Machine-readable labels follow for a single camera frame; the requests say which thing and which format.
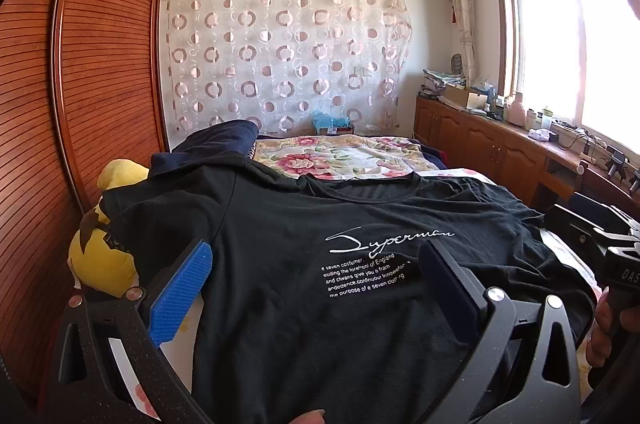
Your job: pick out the white strawberry print sheet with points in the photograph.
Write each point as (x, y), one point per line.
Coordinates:
(178, 352)

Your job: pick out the beige window drape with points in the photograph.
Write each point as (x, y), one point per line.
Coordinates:
(462, 14)

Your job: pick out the navy folded garment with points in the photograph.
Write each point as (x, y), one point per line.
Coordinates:
(226, 138)

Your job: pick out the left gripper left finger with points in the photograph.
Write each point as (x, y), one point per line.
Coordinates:
(108, 366)

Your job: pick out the wooden louvered wardrobe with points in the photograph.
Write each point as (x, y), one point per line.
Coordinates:
(80, 86)

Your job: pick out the yellow plush toy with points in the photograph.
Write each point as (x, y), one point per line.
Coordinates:
(93, 258)

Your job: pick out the blue item on box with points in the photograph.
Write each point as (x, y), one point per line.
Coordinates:
(324, 124)

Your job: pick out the stack of papers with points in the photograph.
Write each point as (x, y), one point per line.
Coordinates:
(435, 83)

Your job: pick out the black printed t-shirt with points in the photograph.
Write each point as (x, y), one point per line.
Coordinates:
(316, 299)

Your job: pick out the person's left hand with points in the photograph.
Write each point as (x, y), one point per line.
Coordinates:
(311, 417)

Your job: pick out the pink bottle on sideboard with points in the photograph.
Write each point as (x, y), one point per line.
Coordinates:
(515, 111)

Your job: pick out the circle pattern sheer curtain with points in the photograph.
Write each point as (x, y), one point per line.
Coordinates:
(278, 62)

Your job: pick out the floral rose blanket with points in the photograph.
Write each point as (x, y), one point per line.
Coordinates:
(343, 157)

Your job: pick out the wooden sideboard cabinet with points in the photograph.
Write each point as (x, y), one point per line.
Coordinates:
(539, 174)

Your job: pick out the cardboard box on sideboard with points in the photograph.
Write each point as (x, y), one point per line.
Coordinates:
(464, 98)

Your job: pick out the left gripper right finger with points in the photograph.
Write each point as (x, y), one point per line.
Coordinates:
(521, 366)

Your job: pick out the person's right hand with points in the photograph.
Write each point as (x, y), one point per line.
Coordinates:
(599, 343)

